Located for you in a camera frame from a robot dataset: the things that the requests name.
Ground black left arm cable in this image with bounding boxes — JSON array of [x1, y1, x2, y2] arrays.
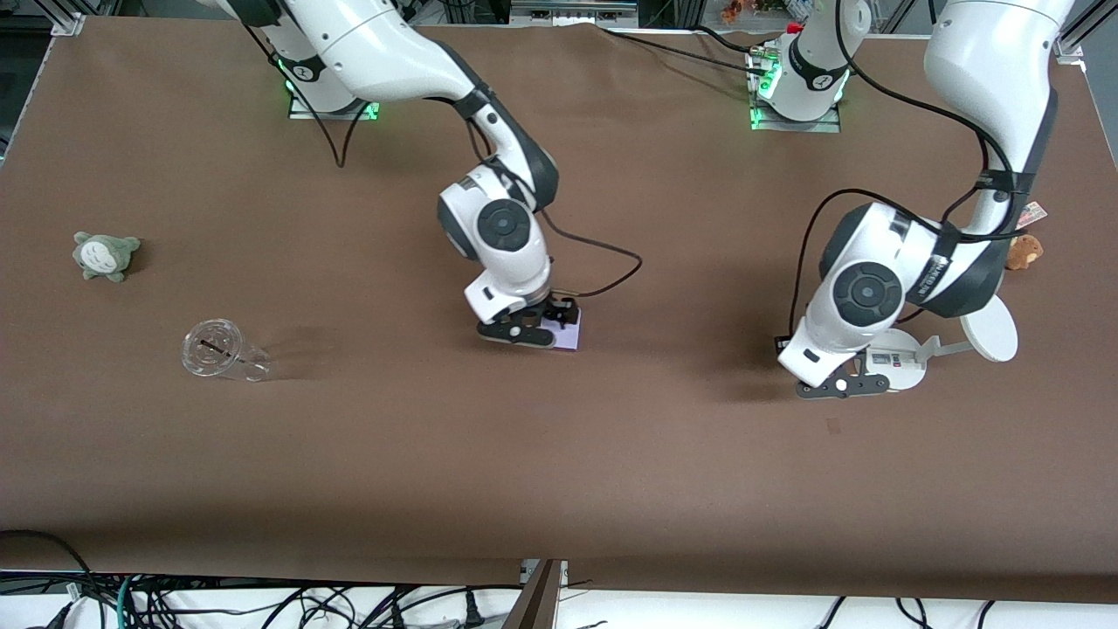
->
[[789, 0, 1019, 343]]

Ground black base supply cable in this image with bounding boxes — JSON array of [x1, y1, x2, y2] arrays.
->
[[601, 24, 771, 78]]

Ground teal cable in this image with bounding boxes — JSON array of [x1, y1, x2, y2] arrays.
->
[[115, 574, 141, 629]]

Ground brown wooden beam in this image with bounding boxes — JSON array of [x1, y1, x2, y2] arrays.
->
[[502, 559, 562, 629]]

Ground orange brown plush toy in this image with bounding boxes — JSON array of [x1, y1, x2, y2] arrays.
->
[[1004, 203, 1048, 271]]

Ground black floor cable bundle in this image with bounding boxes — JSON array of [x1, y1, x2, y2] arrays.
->
[[131, 578, 525, 629]]

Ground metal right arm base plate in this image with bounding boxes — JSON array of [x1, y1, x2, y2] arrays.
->
[[288, 98, 382, 121]]

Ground black looped floor cable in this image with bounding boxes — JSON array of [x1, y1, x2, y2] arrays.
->
[[0, 529, 90, 612]]

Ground grey metal rail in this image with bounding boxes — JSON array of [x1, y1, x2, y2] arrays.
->
[[511, 0, 640, 27]]

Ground white desk lamp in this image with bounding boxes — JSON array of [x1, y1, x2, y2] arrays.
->
[[860, 293, 1019, 394]]

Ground clear plastic cup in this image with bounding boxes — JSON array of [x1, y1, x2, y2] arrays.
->
[[181, 318, 272, 383]]

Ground brown table cover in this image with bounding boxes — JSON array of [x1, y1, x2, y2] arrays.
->
[[0, 16, 1118, 605]]

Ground lavender phone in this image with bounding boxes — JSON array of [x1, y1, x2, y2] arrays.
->
[[540, 306, 583, 352]]

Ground grey owl-like plush toy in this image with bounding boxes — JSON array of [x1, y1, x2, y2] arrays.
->
[[72, 231, 142, 283]]

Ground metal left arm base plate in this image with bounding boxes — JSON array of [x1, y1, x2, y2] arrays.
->
[[749, 48, 844, 134]]

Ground white metal bracket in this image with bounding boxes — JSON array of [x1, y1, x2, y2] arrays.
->
[[521, 559, 570, 588]]

